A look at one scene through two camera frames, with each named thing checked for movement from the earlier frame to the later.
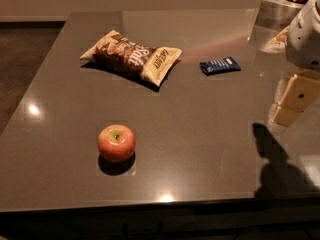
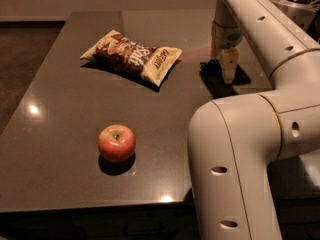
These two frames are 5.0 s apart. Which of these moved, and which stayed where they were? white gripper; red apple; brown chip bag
Moved: white gripper
Stayed: brown chip bag; red apple
